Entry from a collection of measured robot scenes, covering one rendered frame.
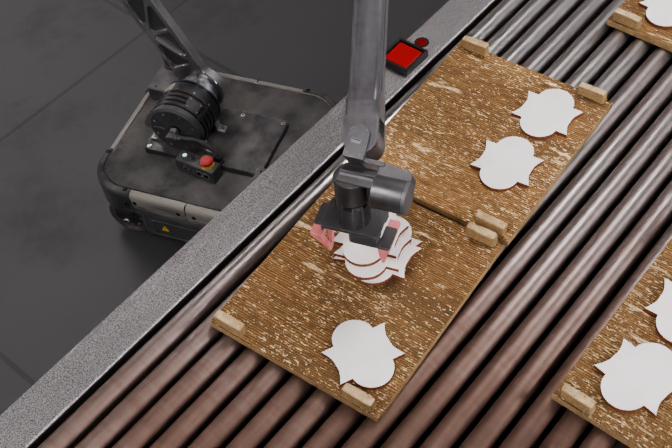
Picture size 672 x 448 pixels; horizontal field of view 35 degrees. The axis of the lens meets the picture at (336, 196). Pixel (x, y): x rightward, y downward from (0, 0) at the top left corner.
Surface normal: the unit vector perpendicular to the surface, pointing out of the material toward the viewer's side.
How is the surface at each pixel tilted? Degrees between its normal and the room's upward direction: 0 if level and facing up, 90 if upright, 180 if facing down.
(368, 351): 0
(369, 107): 27
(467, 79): 0
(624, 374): 0
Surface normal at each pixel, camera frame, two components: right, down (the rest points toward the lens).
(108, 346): -0.08, -0.64
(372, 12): -0.18, -0.22
